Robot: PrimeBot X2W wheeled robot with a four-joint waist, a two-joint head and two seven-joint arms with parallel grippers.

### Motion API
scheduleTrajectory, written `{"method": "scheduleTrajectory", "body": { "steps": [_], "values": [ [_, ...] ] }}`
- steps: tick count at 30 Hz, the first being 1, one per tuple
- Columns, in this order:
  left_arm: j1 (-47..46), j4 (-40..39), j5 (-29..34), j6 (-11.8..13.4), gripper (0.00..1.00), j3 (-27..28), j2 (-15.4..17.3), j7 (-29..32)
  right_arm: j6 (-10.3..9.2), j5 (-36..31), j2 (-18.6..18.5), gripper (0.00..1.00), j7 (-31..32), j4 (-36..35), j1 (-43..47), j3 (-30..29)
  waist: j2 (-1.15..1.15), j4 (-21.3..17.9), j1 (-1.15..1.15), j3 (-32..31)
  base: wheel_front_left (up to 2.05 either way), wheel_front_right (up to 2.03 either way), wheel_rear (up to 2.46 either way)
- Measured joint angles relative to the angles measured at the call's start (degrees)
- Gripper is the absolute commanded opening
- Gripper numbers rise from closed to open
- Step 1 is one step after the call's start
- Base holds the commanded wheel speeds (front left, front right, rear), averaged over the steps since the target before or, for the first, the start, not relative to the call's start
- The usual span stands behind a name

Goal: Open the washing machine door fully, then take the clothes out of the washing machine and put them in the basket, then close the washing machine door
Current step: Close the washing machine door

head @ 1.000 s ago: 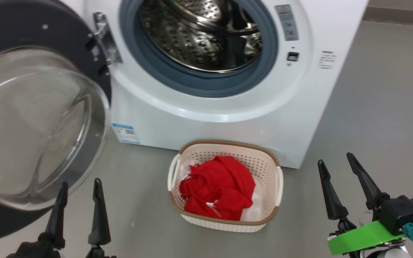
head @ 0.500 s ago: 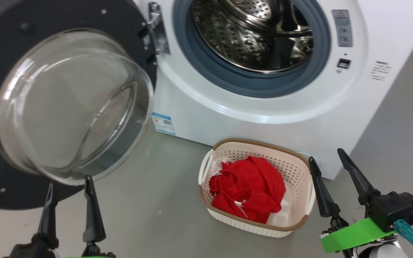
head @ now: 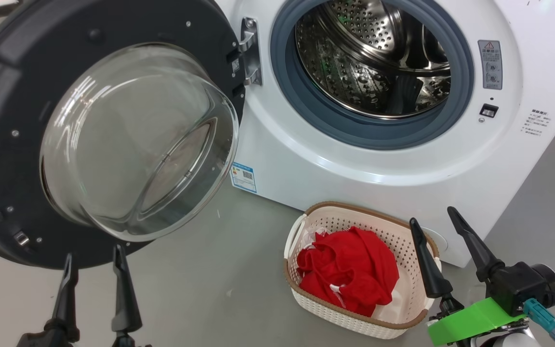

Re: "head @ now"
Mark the perforated steel washer drum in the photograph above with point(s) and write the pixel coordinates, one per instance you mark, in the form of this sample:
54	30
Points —
354	62

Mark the round white filter cover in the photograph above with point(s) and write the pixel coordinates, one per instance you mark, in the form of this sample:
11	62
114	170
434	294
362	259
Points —
435	240

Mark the teal right camera connector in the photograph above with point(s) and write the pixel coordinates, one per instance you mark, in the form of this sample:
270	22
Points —
545	318

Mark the blue energy label sticker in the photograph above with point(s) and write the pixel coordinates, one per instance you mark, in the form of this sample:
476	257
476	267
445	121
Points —
243	177

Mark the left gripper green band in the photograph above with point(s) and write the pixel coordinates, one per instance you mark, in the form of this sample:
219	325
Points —
32	341

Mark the grey warning sticker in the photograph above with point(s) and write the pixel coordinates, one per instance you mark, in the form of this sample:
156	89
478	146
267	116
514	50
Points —
490	65

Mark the white front-load washing machine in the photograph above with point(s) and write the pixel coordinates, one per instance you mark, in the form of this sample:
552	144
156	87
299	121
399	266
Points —
354	173

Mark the small printed text label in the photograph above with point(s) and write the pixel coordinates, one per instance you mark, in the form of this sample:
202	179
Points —
535	123

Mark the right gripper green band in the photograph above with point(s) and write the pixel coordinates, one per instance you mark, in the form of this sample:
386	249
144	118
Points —
475	320

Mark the cream perforated laundry basket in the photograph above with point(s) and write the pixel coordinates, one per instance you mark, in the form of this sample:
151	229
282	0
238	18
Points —
335	313

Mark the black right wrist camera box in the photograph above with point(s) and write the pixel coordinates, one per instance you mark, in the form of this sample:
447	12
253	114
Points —
518	286

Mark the grey rubber door gasket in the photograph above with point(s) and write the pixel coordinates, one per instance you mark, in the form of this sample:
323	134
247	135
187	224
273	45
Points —
306	111

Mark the red garment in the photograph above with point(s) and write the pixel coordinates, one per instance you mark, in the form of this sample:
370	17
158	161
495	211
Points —
350	270

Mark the metal door hinge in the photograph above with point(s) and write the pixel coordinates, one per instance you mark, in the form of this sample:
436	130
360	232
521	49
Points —
250	53

